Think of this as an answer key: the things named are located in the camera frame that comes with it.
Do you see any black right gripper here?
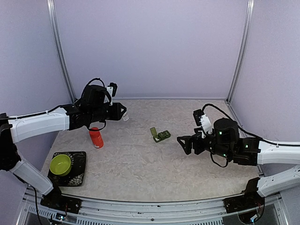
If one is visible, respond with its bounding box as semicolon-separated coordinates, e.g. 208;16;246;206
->
177;127;233;159

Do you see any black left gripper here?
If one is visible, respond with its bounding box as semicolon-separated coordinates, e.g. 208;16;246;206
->
90;102;126;123

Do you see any white pill bottle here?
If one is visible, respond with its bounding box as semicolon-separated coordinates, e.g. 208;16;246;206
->
122;112;129;121

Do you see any green pill organizer box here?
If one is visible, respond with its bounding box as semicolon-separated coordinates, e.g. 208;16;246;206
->
150;127;171;143

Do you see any red bottle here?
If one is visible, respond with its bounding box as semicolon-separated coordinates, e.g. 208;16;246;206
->
89;127;104;149

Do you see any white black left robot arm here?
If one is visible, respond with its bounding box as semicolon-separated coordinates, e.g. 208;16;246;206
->
0;83;127;209

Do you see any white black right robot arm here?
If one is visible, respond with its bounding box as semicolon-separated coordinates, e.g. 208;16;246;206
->
177;117;300;208

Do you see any green bowl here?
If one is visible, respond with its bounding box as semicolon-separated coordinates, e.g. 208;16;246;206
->
49;154;71;176

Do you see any black patterned square plate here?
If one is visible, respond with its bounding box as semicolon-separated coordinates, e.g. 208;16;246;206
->
48;151;86;187

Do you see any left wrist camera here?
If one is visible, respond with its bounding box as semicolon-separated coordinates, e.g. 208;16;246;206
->
106;82;118;97

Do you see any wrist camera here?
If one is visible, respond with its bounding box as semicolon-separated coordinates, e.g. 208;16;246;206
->
106;82;118;97
193;109;212;133

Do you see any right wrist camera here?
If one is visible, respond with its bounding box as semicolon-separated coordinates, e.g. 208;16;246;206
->
193;109;212;133

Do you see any left camera black cable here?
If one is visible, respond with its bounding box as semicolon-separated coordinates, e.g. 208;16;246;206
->
84;77;106;90

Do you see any camera black cable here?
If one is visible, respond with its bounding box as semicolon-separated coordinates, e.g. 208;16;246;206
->
84;77;106;90
202;103;258;141

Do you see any right camera black cable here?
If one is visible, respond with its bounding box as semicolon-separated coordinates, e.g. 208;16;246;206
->
202;103;258;141

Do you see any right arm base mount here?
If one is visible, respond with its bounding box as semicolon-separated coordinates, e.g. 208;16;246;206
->
223;178;265;213

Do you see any front aluminium rail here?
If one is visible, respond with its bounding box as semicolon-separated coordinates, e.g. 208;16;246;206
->
14;187;291;225

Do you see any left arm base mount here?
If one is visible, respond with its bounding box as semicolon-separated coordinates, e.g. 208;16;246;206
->
40;195;82;214

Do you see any left aluminium frame post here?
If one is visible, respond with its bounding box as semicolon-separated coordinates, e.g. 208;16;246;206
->
46;0;76;102

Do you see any aluminium frame post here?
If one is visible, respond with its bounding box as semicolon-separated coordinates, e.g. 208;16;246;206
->
46;0;76;102
226;0;255;105

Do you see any right aluminium frame post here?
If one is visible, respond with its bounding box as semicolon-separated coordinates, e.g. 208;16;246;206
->
226;0;255;105

